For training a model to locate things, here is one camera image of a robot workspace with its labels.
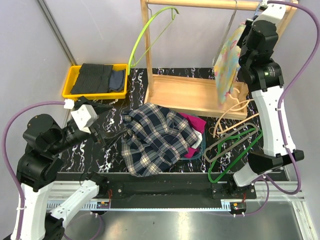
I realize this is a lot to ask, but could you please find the pastel patterned garment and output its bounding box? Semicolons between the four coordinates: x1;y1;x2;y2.
213;23;246;105

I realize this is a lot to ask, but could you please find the navy plaid garment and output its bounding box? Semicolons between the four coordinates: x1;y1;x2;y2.
121;102;197;178

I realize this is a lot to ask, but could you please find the wooden hanger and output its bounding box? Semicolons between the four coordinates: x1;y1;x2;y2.
209;88;259;137

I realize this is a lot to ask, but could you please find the magenta pleated skirt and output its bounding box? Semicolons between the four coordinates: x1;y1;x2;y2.
180;112;207;158

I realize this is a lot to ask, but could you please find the white garment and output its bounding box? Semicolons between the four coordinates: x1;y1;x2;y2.
191;129;203;149

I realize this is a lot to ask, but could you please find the green velvet hanger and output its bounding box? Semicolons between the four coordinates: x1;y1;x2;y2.
207;128;265;184

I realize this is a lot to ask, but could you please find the blue wire hanger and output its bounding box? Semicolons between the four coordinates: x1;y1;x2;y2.
252;0;264;20

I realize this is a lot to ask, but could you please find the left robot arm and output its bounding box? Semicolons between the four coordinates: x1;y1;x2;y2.
1;96;122;240

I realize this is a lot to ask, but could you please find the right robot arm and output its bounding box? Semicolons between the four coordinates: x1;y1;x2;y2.
227;19;305;199

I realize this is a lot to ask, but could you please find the lime green hanger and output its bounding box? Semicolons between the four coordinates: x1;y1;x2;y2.
127;6;180;75

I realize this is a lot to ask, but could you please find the black folded cloth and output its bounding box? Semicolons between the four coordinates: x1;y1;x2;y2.
70;63;126;95

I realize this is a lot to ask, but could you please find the yellow plastic tray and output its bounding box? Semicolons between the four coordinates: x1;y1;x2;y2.
62;63;129;101

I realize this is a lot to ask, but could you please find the wooden clothes rack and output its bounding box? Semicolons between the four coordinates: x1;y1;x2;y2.
140;0;299;117

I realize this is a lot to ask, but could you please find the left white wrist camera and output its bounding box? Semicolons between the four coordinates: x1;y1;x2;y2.
70;104;98;134

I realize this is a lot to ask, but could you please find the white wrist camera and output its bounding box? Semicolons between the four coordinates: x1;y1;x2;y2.
253;0;286;27
70;104;98;134

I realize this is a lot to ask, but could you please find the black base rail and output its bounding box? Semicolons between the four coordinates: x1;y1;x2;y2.
54;172;257;210

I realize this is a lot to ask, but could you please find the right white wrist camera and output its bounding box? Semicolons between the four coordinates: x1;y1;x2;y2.
253;0;286;27

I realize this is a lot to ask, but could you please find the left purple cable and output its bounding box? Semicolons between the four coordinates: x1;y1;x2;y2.
4;100;67;240

